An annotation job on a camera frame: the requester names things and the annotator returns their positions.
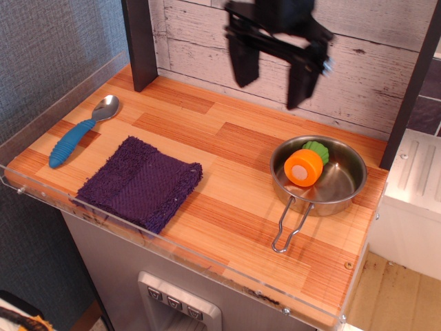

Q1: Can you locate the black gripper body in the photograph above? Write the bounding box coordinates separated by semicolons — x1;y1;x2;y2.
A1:
224;1;334;74

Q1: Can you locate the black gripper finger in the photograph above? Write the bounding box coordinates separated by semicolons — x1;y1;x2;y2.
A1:
287;58;322;110
227;34;259;88

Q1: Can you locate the orange toy pineapple green top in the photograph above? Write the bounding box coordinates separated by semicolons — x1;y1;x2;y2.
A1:
283;141;329;187

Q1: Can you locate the small steel pan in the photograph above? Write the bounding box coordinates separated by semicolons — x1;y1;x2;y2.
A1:
269;135;367;253

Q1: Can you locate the purple folded towel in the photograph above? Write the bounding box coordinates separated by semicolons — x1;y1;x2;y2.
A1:
76;137;203;234

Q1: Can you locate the white cabinet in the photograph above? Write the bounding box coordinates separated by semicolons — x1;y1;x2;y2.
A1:
368;130;440;279

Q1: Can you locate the silver dispenser panel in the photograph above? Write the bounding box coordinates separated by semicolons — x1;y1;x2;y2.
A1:
138;271;223;330

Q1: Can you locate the orange and black object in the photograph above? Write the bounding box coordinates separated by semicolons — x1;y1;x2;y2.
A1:
1;307;53;331

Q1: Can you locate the dark right wooden post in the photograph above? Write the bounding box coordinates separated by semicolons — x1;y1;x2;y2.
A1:
380;1;440;170

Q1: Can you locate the dark wooden post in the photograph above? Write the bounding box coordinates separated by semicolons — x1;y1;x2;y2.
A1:
380;1;440;170
121;0;158;92

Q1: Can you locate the dark left wooden post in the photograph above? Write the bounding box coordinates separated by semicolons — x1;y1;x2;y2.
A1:
121;0;158;92

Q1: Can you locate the blue handled metal spoon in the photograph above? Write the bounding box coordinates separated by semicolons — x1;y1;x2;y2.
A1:
48;95;120;168

